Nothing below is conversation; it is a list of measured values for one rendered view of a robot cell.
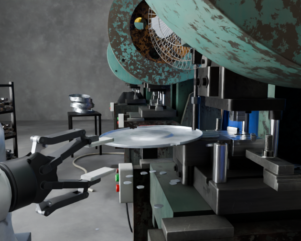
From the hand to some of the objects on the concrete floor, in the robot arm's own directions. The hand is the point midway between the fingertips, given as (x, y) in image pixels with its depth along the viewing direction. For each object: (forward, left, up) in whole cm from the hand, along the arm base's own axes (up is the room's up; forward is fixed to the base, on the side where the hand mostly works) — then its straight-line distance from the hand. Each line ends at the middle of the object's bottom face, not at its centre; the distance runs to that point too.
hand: (99, 157), depth 57 cm
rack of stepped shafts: (-108, +238, -78) cm, 272 cm away
